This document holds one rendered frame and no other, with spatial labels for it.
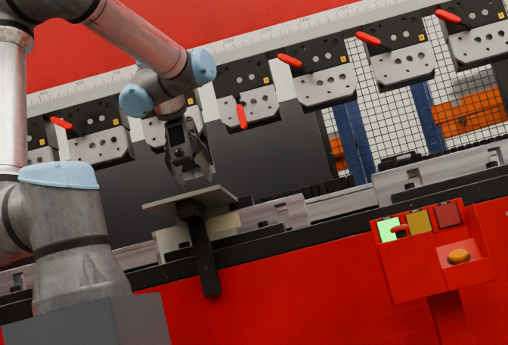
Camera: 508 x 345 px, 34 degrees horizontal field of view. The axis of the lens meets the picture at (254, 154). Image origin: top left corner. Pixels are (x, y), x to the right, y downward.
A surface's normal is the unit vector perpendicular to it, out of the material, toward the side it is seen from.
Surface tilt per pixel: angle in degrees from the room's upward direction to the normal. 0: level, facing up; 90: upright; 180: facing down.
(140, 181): 90
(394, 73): 90
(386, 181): 90
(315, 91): 90
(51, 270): 73
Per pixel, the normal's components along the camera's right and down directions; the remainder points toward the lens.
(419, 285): -0.14, -0.16
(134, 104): -0.25, 0.54
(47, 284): -0.51, -0.35
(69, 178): 0.45, -0.33
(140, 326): 0.93, -0.29
